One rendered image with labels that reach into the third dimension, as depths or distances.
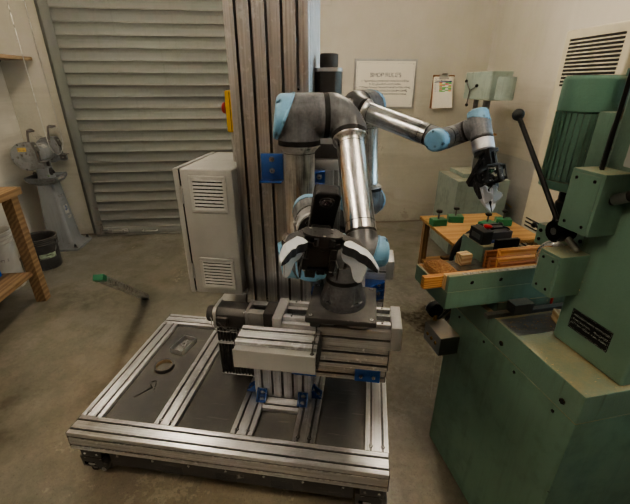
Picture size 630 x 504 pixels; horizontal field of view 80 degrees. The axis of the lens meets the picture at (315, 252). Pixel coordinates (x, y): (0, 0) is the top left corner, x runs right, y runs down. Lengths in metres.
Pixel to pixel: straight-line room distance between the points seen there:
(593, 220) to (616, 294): 0.20
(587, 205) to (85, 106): 4.03
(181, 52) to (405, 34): 2.12
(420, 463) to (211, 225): 1.32
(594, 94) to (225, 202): 1.09
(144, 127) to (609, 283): 3.84
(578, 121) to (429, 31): 3.19
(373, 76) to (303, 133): 3.17
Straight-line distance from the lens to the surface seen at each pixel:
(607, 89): 1.28
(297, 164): 1.04
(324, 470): 1.56
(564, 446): 1.27
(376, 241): 0.88
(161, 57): 4.10
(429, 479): 1.86
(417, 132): 1.43
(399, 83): 4.22
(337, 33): 4.10
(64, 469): 2.11
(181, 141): 4.11
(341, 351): 1.32
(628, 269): 1.15
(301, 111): 1.01
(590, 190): 1.08
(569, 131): 1.29
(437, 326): 1.56
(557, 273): 1.16
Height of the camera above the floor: 1.48
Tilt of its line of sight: 24 degrees down
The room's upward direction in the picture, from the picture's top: straight up
